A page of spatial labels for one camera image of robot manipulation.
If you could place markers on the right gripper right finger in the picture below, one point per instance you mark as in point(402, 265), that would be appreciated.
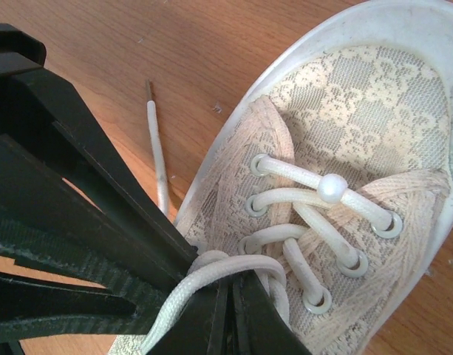
point(257, 327)

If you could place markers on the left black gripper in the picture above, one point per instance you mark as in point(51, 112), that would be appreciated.
point(19, 52)

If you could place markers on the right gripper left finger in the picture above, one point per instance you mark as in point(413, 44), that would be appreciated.
point(203, 324)

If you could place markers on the white shoelace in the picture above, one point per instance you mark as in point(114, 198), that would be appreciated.
point(317, 192)

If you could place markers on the beige lace sneaker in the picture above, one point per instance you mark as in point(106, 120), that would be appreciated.
point(367, 95)

